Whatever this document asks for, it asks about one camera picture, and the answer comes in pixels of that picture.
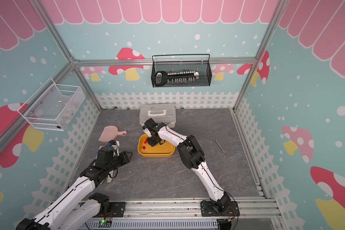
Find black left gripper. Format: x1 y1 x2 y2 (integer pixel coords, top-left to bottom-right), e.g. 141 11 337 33
106 150 133 172

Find yellow plastic storage box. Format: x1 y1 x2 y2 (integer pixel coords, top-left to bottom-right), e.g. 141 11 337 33
138 134 175 158

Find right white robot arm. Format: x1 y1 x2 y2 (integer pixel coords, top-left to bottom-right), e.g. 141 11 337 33
142 118 231 215

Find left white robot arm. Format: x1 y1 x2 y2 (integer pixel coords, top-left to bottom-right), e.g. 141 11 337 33
16 146 133 230

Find white lidded plastic box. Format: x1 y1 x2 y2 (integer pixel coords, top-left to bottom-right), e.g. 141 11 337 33
140 103 176 128

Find white work glove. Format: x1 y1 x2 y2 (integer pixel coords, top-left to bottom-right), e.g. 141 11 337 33
94 142 119 184

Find black socket set holder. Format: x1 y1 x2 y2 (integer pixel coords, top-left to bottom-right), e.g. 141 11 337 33
152 71 199 87

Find small green circuit board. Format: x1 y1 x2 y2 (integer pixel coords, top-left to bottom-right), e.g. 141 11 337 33
98 220 112 228

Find metal wrench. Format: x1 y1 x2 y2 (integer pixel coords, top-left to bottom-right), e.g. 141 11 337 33
213 139 225 154

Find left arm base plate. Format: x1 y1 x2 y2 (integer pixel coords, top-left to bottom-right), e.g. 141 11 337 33
93 202 126 218

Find black wire wall basket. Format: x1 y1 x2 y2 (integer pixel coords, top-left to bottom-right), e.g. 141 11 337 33
151 54 212 88

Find white wire wall basket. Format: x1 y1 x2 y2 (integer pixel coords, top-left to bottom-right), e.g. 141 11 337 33
17 78 85 131

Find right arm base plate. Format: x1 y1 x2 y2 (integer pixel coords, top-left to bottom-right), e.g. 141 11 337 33
200 200 240 217

